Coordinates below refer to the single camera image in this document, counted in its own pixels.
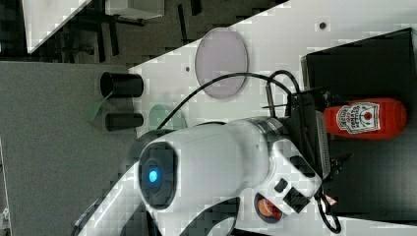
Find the black silver toaster oven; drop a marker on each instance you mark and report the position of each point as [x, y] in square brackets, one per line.
[367, 92]

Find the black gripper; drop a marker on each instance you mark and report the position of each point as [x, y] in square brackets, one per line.
[306, 126]

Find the blue cup with fruit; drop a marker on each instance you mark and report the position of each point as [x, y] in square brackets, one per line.
[266, 210]

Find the red ketchup bottle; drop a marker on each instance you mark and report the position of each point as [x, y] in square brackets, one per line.
[367, 119]

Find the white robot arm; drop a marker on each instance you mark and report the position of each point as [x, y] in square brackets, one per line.
[247, 177]

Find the green perforated colander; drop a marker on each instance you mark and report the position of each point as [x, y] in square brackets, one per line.
[159, 112]

